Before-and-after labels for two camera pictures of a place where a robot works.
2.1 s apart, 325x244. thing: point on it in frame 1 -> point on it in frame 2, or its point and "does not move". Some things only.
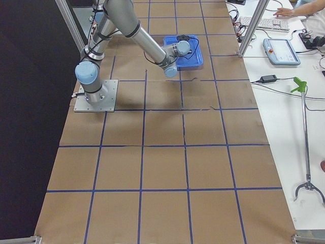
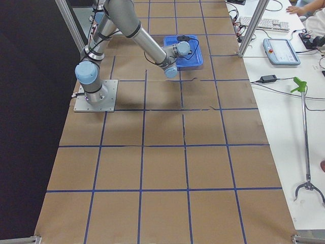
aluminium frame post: x=258 y=11 does not move
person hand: x=295 y=11 -> x=303 y=10
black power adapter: x=267 y=79 does not move
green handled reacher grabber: x=307 y=183 does not move
